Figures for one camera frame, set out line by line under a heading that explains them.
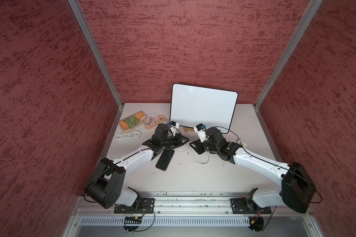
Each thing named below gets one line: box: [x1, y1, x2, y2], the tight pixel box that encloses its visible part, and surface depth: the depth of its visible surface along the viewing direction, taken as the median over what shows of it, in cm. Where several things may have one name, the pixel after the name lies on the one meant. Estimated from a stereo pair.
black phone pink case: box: [155, 149, 175, 172], surface depth 90 cm
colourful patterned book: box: [118, 110, 147, 133], surface depth 106 cm
